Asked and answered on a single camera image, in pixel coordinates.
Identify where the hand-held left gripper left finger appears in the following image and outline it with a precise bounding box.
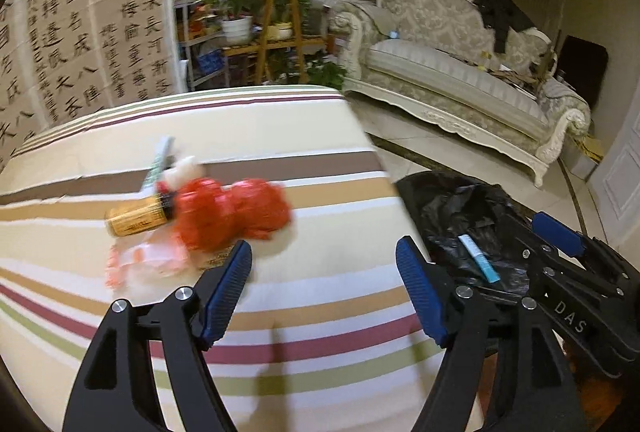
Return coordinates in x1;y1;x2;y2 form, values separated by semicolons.
62;239;253;432

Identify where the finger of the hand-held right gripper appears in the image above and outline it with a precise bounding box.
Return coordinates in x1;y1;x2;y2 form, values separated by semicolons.
531;212;640;293
502;212;626;308

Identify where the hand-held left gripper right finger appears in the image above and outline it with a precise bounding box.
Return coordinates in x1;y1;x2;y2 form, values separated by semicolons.
395;236;588;432

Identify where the blue white tube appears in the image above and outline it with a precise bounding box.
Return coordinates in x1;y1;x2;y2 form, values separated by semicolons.
459;235;501;284

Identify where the red plastic bag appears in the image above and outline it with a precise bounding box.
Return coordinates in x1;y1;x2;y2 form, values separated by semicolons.
172;177;293;253

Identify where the trash bin with black liner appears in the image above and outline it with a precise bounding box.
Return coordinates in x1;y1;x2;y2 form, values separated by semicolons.
395;171;551;308

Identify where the pink white packet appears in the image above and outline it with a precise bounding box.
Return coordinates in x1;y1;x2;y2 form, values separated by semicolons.
105;232;193;288

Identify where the white door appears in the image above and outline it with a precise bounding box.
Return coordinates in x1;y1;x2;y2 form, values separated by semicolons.
587;112;640;263

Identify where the gold bag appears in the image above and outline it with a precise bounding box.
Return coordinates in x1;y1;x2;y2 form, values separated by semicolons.
572;135;603;160

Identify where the yellow bottle black cap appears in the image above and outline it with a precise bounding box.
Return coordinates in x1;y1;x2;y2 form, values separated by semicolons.
105;193;175;237

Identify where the striped tablecloth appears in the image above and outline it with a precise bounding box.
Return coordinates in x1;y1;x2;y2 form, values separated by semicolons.
0;85;486;432

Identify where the white tissue ball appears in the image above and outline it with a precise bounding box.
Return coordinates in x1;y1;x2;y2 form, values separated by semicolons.
162;156;206;187

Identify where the grey blanket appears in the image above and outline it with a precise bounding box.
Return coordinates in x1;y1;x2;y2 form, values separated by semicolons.
537;77;591;113

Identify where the marker pen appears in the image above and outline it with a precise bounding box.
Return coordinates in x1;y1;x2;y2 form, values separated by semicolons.
141;136;175;190

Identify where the pile of papers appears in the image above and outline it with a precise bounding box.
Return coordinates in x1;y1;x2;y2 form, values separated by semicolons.
475;57;538;88

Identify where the dark cabinet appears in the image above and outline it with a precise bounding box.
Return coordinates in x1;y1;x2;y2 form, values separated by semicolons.
555;35;608;96

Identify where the ornate white grey sofa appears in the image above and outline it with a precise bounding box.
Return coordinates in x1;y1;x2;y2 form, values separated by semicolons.
332;0;592;188

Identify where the black jacket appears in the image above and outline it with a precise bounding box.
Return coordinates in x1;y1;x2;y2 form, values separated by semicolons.
472;0;533;54

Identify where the blue crate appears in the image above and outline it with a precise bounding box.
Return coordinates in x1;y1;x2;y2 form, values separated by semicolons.
196;52;228;73

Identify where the small leafy pothos plant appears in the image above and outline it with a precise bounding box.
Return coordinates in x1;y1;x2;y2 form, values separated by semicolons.
305;60;348;90

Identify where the metal shelf rack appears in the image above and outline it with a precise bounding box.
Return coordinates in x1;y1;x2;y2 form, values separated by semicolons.
172;0;231;90

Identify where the wooden plant stand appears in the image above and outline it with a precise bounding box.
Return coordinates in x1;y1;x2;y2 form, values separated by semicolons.
222;0;331;88

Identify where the calligraphy scroll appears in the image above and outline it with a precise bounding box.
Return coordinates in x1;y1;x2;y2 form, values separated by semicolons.
92;0;173;106
0;0;41;168
30;0;108;123

